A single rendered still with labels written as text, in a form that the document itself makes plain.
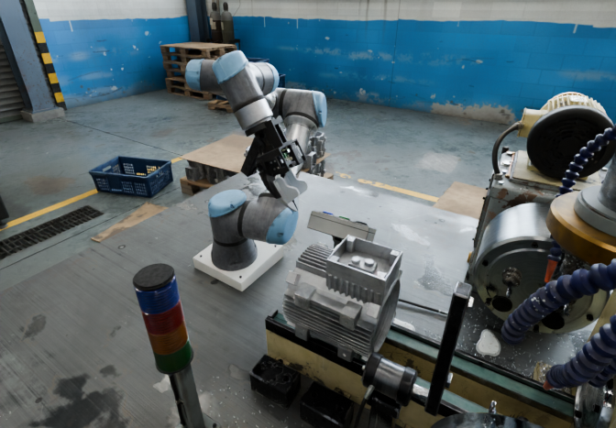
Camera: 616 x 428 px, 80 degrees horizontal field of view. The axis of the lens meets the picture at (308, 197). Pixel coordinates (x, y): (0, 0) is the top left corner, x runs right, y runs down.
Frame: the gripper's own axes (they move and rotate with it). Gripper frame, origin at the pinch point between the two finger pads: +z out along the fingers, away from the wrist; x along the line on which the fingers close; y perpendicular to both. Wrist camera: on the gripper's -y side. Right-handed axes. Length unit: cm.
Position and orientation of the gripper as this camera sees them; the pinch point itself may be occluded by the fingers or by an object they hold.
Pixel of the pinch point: (291, 206)
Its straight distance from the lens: 84.8
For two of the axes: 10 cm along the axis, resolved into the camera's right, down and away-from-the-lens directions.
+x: 5.1, -4.2, 7.5
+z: 4.3, 8.8, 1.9
